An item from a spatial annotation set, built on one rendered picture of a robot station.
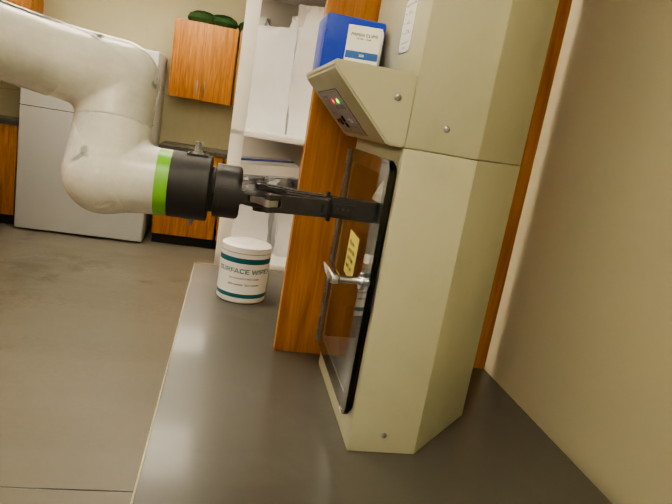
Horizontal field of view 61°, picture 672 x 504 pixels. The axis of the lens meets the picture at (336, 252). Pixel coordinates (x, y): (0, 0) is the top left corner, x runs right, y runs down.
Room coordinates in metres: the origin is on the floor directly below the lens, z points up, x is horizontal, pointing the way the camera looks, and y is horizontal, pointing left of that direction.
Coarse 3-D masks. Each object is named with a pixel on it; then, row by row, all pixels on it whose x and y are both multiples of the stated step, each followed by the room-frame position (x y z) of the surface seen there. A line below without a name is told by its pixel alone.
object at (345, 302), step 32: (352, 160) 1.08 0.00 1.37; (384, 160) 0.85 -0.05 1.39; (352, 192) 1.03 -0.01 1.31; (384, 192) 0.82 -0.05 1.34; (352, 224) 0.98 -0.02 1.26; (384, 224) 0.82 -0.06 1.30; (352, 288) 0.90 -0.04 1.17; (352, 320) 0.87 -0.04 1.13; (352, 352) 0.83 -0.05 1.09; (352, 384) 0.81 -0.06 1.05
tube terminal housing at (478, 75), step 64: (384, 0) 1.09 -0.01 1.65; (448, 0) 0.81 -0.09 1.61; (512, 0) 0.83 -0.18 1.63; (384, 64) 1.01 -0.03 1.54; (448, 64) 0.82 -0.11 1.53; (512, 64) 0.87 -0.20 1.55; (448, 128) 0.82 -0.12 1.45; (512, 128) 0.93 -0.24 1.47; (448, 192) 0.82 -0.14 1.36; (512, 192) 0.99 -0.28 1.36; (384, 256) 0.81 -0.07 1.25; (448, 256) 0.83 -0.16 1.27; (384, 320) 0.81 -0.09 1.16; (448, 320) 0.85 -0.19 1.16; (384, 384) 0.82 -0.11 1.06; (448, 384) 0.91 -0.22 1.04; (384, 448) 0.82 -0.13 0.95
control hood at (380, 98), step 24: (312, 72) 1.01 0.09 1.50; (336, 72) 0.80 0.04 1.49; (360, 72) 0.79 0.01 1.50; (384, 72) 0.80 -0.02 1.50; (408, 72) 0.81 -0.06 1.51; (360, 96) 0.79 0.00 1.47; (384, 96) 0.80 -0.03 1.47; (408, 96) 0.81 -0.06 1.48; (336, 120) 1.09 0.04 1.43; (360, 120) 0.87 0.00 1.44; (384, 120) 0.80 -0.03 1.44; (408, 120) 0.81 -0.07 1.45; (384, 144) 0.83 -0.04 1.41
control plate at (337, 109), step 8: (328, 96) 0.99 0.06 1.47; (336, 96) 0.92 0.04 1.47; (328, 104) 1.05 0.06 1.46; (336, 104) 0.97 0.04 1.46; (344, 104) 0.90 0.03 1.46; (336, 112) 1.02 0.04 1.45; (344, 112) 0.95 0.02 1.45; (344, 128) 1.06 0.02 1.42; (352, 128) 0.98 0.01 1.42; (360, 128) 0.91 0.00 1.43
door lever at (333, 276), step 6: (324, 264) 0.91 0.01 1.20; (330, 264) 0.90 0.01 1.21; (324, 270) 0.90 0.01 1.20; (330, 270) 0.86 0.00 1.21; (336, 270) 0.87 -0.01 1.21; (330, 276) 0.84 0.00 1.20; (336, 276) 0.84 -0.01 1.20; (342, 276) 0.85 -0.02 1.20; (348, 276) 0.85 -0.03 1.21; (354, 276) 0.86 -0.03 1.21; (360, 276) 0.85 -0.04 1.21; (330, 282) 0.84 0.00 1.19; (336, 282) 0.84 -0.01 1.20; (342, 282) 0.85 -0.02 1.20; (348, 282) 0.85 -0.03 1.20; (354, 282) 0.85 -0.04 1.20; (360, 282) 0.85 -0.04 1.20; (360, 288) 0.85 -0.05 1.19
